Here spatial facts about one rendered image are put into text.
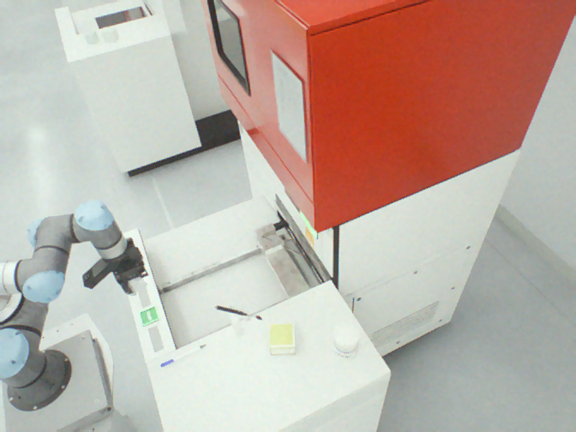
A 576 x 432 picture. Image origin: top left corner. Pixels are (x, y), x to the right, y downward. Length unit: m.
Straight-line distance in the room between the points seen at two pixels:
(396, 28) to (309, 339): 0.87
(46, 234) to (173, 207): 2.08
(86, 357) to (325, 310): 0.78
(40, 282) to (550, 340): 2.33
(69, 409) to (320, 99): 1.15
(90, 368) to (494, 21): 1.47
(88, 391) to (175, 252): 0.59
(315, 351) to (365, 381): 0.16
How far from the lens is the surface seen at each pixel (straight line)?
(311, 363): 1.32
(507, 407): 2.45
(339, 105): 0.98
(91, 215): 1.11
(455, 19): 1.08
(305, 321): 1.38
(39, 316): 1.52
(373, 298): 1.73
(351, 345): 1.24
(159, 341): 1.45
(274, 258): 1.62
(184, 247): 1.81
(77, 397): 1.56
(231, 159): 3.42
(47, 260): 1.11
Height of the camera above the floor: 2.18
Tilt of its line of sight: 48 degrees down
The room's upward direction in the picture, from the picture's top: 6 degrees counter-clockwise
